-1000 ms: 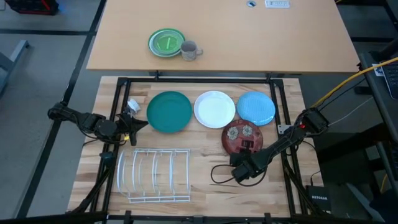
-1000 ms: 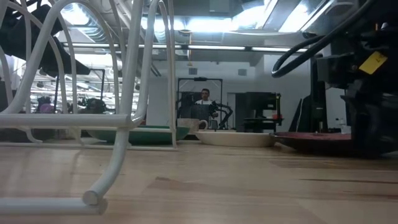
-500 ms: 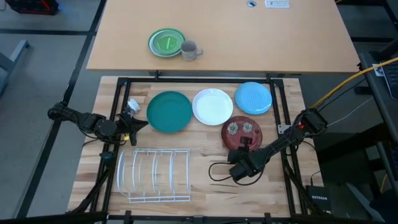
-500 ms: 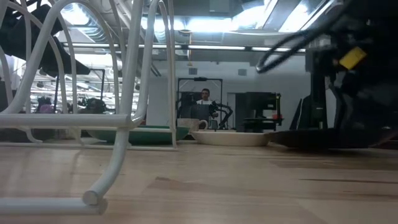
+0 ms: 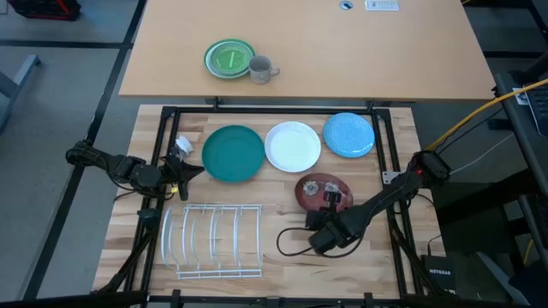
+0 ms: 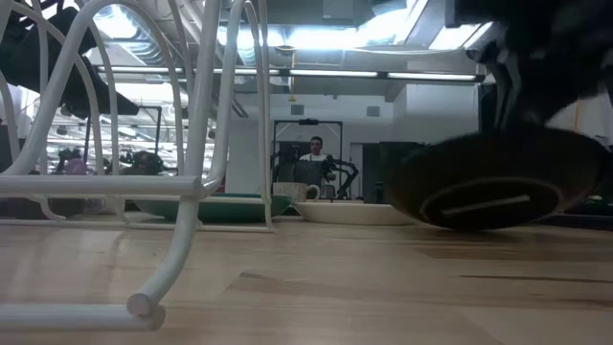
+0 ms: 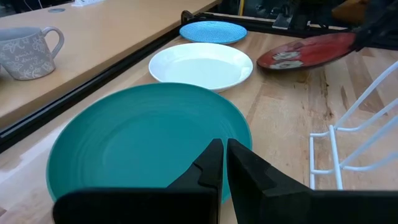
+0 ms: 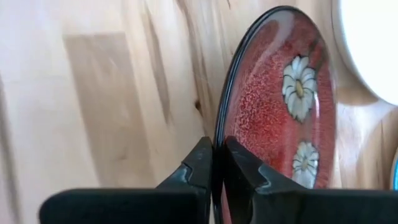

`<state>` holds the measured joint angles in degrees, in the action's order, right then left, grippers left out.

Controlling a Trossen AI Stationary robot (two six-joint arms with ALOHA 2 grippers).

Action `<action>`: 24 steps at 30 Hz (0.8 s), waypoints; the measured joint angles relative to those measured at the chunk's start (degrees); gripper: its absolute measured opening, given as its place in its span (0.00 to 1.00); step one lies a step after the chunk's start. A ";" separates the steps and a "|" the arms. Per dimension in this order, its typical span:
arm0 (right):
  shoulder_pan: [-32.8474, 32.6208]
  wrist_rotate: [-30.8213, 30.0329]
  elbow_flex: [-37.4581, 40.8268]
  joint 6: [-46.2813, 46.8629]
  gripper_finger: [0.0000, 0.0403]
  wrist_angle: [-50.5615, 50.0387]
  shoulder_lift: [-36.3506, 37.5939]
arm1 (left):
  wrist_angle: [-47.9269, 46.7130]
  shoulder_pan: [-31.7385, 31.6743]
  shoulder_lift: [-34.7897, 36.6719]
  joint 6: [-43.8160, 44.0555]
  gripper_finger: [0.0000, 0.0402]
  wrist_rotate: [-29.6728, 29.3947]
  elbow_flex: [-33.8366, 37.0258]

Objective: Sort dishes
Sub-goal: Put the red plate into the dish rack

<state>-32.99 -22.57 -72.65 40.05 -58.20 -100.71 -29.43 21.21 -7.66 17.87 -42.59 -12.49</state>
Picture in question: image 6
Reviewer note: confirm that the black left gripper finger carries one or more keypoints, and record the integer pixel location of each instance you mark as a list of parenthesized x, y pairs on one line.
[(91, 98), (76, 33)]

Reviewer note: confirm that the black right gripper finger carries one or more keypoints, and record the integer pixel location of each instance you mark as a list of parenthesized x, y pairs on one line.
[(555, 105), (505, 96)]

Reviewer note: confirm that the brown plate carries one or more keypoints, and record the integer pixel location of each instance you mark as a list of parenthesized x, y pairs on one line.
[(479, 163)]

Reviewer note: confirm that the teal plate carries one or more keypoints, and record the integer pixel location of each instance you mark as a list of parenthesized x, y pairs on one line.
[(230, 211)]

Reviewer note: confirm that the white plate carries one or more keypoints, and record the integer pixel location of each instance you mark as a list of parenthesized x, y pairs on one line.
[(349, 213)]

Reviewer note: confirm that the background black robot arm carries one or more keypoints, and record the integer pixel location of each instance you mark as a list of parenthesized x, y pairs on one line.
[(345, 167)]

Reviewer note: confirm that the dark cabinet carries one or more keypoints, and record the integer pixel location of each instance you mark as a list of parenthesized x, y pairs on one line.
[(373, 167)]

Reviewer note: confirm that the long ceiling light bar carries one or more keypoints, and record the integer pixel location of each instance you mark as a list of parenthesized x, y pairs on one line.
[(335, 73)]

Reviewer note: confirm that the person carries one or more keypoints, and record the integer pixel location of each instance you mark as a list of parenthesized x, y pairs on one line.
[(316, 148)]

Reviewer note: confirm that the speckled beige mug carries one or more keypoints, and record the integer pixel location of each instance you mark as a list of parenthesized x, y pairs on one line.
[(292, 190)]

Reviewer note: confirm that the background black rig frame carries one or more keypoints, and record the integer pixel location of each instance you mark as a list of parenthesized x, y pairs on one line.
[(307, 121)]

